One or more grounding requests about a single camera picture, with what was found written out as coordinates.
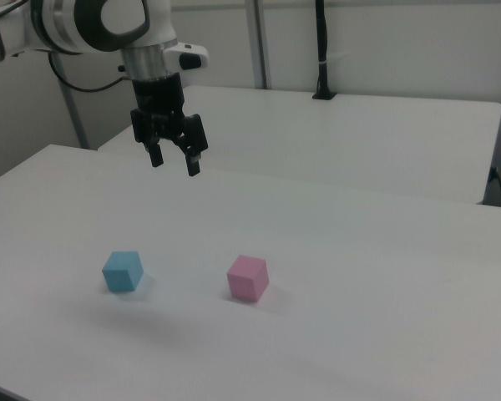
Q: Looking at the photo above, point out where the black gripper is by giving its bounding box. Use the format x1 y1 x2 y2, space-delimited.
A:
129 72 210 178

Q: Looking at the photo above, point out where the blue cube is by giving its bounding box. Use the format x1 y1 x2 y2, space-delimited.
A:
101 250 144 293

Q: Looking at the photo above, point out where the pink cube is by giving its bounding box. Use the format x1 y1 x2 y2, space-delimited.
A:
226 254 270 302

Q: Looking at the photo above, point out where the grey metal frame post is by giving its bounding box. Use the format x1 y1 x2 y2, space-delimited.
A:
244 0 273 89
49 53 90 150

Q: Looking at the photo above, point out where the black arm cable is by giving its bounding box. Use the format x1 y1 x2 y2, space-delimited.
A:
46 49 131 92

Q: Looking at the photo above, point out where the black camera stand pole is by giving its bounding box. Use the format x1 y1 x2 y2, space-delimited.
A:
311 0 338 101

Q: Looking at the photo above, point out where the black wall power cable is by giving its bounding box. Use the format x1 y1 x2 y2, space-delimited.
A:
488 166 501 207

